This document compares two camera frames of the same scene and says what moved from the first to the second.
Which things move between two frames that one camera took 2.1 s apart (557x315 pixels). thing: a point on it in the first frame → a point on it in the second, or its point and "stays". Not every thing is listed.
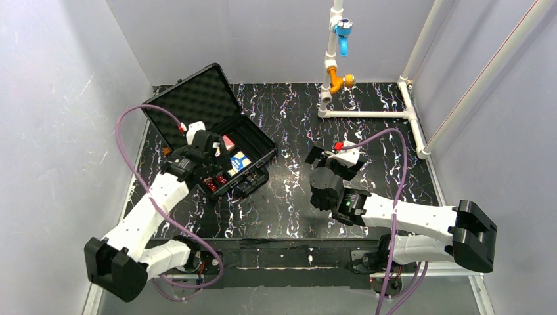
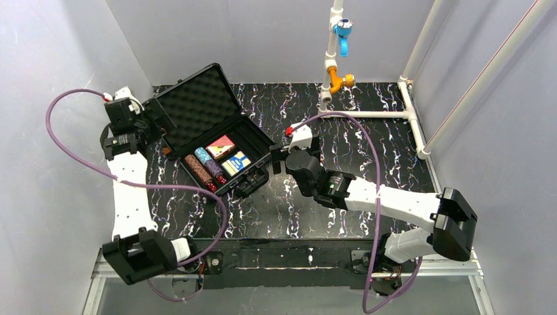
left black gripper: x=211 y=153 → x=154 y=112
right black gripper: x=316 y=155 → x=278 y=157
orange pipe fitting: x=349 y=80 stays
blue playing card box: x=239 y=161 stays
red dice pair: x=221 y=179 stays
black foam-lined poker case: x=207 y=97 stays
